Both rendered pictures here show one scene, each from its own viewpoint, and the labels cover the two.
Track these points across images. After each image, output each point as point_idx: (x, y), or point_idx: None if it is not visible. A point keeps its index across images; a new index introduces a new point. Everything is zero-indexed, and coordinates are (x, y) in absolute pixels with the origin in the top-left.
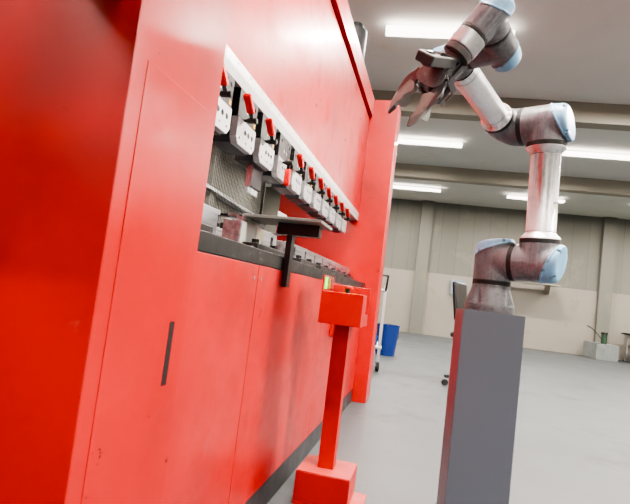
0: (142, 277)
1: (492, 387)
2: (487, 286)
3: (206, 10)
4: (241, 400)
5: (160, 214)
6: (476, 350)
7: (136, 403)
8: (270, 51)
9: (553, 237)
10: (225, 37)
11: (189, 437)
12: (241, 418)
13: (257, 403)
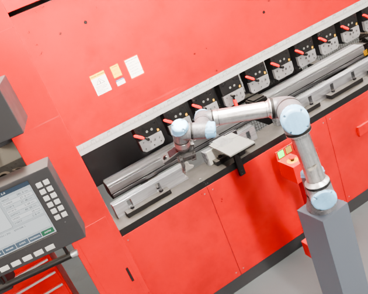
0: (106, 269)
1: (320, 250)
2: (307, 198)
3: (83, 199)
4: (226, 235)
5: (102, 254)
6: (308, 231)
7: (123, 289)
8: (178, 67)
9: (312, 188)
10: (97, 192)
11: (186, 264)
12: (230, 240)
13: (245, 228)
